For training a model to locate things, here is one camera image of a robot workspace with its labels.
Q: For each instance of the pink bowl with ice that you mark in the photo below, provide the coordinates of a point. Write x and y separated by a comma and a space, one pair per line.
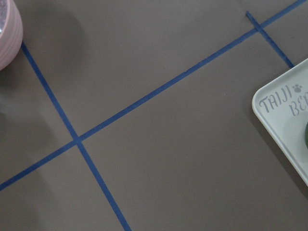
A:
11, 32

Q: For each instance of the white serving tray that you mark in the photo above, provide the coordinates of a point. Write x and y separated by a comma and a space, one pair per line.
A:
282, 108

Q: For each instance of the green avocado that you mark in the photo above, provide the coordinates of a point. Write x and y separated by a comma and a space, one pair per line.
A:
306, 135

